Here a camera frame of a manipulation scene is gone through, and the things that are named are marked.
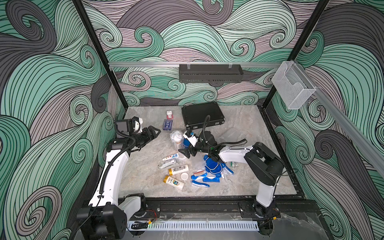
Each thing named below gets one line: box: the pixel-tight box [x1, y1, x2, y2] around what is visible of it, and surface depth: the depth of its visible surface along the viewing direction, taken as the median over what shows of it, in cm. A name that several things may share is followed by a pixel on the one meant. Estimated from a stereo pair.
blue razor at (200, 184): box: [191, 180, 211, 188], surface depth 83 cm
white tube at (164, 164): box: [157, 159, 177, 169], surface depth 91 cm
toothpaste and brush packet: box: [221, 164, 235, 179], surface depth 87 cm
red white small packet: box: [193, 169, 206, 177], surface depth 87 cm
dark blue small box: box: [163, 119, 173, 131], surface depth 109 cm
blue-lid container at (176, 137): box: [169, 130, 184, 151], surface depth 89 cm
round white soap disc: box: [180, 172, 189, 181], surface depth 85 cm
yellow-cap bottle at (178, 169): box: [168, 164, 189, 176], surface depth 87 cm
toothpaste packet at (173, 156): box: [162, 153, 179, 161], surface depth 92 cm
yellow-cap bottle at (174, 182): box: [163, 175, 185, 191], surface depth 82 cm
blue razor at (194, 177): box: [191, 173, 208, 180], surface depth 85 cm
